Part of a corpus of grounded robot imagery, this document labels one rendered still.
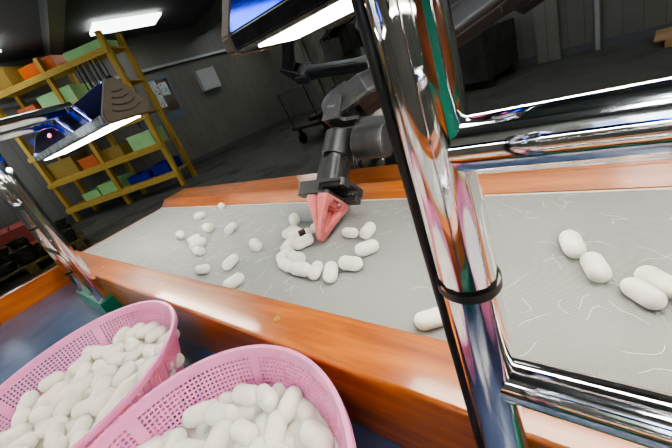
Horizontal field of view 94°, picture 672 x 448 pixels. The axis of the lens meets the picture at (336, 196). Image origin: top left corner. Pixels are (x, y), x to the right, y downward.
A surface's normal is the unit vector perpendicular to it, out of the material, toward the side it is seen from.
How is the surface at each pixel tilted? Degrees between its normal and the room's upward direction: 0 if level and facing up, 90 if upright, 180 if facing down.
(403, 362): 0
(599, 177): 45
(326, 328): 0
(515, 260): 0
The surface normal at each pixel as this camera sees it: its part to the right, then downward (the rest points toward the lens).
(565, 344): -0.33, -0.88
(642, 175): -0.60, -0.28
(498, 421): -0.34, 0.47
